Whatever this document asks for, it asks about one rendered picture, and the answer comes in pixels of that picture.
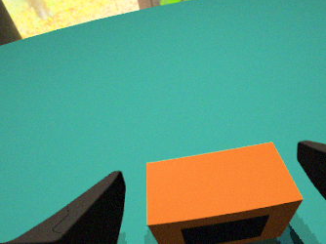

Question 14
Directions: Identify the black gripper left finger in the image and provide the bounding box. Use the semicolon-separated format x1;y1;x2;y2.
0;171;126;244

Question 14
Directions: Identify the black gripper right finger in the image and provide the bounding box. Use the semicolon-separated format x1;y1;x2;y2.
297;141;326;200

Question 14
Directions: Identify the orange block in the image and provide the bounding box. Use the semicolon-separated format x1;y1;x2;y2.
146;142;303;244

